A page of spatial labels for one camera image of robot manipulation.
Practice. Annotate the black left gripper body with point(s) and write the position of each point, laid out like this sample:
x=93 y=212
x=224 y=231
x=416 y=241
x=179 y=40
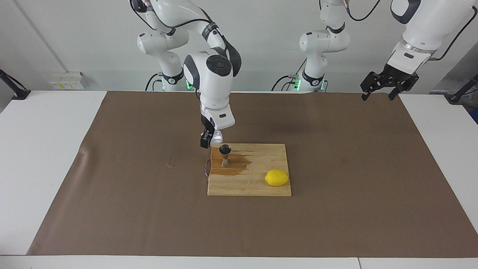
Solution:
x=397 y=76

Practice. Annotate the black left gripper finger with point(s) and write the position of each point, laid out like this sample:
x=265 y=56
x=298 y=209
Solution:
x=369 y=84
x=405 y=84

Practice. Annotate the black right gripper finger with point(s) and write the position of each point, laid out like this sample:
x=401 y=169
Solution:
x=206 y=141

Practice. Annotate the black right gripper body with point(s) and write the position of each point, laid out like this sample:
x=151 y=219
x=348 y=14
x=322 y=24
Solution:
x=207 y=123

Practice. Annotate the white tape roll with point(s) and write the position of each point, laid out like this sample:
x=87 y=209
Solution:
x=217 y=139

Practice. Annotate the stainless steel double jigger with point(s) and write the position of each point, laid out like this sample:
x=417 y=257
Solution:
x=226 y=162

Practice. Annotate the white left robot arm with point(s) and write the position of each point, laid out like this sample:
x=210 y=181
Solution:
x=422 y=26

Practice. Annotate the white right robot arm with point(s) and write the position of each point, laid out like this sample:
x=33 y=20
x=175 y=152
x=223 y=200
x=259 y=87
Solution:
x=213 y=86

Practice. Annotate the wooden cutting board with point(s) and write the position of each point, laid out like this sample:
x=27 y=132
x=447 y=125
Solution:
x=254 y=186

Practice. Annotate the blue object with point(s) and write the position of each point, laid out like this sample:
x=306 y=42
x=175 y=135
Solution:
x=475 y=116

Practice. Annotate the yellow lemon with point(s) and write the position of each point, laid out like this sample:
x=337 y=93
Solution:
x=276 y=178

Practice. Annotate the brown paper table cover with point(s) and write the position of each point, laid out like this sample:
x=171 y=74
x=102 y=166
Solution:
x=149 y=224

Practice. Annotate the black camera stand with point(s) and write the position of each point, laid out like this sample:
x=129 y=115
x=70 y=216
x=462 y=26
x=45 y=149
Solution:
x=456 y=98
x=20 y=93

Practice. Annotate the white wall socket box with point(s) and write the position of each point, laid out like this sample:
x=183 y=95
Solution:
x=67 y=80

